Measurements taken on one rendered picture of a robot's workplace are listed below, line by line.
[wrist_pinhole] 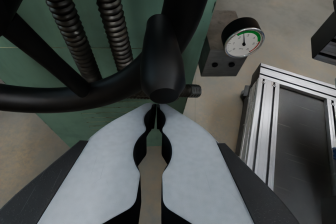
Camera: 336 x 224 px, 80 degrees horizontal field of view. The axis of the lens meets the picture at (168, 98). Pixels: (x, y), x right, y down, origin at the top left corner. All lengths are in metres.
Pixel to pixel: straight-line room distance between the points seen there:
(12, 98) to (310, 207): 0.80
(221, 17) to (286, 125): 0.56
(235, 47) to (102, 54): 0.25
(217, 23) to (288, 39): 1.22
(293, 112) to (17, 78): 0.91
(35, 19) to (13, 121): 0.79
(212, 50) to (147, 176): 0.64
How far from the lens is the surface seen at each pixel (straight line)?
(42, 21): 0.41
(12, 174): 1.05
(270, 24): 1.70
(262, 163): 0.76
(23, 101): 0.25
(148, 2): 0.35
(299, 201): 0.81
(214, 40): 0.41
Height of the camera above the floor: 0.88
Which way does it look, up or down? 57 degrees down
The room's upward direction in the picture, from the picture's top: 8 degrees clockwise
